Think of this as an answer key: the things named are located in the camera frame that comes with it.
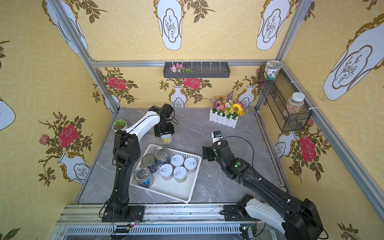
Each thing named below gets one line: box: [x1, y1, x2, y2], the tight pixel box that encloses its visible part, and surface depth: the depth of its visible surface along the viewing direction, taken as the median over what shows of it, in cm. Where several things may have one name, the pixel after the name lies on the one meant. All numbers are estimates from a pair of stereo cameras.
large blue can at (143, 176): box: [133, 166, 155, 189], surface depth 78 cm
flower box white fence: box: [209, 107, 239, 129], surface depth 110 cm
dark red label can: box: [141, 154, 158, 174], surface depth 84 cm
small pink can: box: [184, 157, 198, 174], surface depth 87 cm
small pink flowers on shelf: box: [169, 63, 193, 73], surface depth 88 cm
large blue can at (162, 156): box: [154, 146, 170, 167], surface depth 87 cm
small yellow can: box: [161, 133, 173, 144], surface depth 97 cm
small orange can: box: [171, 154, 185, 167], surface depth 88 cm
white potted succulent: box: [112, 119, 128, 132], surface depth 102 cm
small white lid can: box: [159, 163, 174, 181], surface depth 85 cm
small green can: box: [173, 166, 188, 184], surface depth 83 cm
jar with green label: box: [264, 59, 283, 81], surface depth 87 cm
